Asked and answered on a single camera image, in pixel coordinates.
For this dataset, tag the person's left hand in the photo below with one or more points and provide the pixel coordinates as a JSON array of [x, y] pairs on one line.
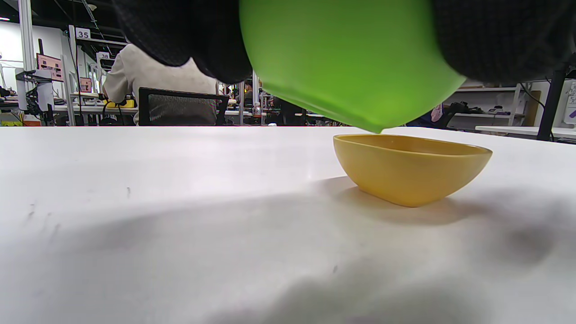
[[180, 36]]

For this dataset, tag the green dish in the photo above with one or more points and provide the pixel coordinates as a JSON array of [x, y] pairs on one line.
[[351, 58]]

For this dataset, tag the yellow small dish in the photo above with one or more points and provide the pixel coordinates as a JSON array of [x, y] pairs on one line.
[[405, 175]]

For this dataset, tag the black mesh office chair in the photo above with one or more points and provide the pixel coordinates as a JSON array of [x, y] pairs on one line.
[[143, 108]]

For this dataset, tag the small pink sign board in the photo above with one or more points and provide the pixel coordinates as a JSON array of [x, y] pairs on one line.
[[85, 84]]

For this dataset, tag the large pink sign board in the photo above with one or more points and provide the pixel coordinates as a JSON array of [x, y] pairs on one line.
[[49, 66]]

